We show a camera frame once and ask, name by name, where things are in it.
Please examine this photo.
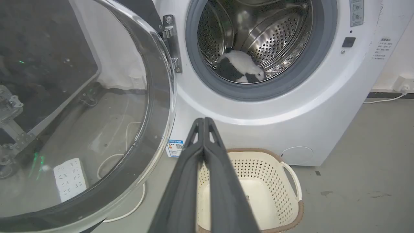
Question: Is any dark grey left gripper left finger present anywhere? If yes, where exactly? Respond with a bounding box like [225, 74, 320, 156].
[147, 118, 205, 233]

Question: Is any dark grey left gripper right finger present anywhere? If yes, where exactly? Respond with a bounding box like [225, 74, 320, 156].
[204, 117, 261, 233]

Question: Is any white front-load washing machine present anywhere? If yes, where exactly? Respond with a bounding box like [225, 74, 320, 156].
[152, 0, 414, 167]

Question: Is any round glass washing machine door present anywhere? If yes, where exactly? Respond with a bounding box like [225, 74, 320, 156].
[0, 0, 177, 233]

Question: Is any metal door hinge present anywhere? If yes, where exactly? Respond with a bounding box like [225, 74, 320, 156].
[161, 14, 183, 73]

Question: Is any cream perforated laundry basket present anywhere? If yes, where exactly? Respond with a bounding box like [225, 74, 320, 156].
[196, 148, 304, 233]

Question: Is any white power strip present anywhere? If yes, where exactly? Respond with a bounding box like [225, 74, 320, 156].
[53, 158, 89, 203]

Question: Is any black and white plush toy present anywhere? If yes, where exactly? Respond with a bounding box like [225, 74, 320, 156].
[215, 49, 266, 83]

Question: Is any white power cable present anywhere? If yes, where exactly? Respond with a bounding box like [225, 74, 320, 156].
[97, 121, 147, 223]

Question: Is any white wall cable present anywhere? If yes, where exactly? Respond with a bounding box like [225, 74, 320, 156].
[364, 93, 407, 105]

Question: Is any white wall socket plug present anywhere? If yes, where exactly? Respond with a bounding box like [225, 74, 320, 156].
[393, 75, 414, 94]

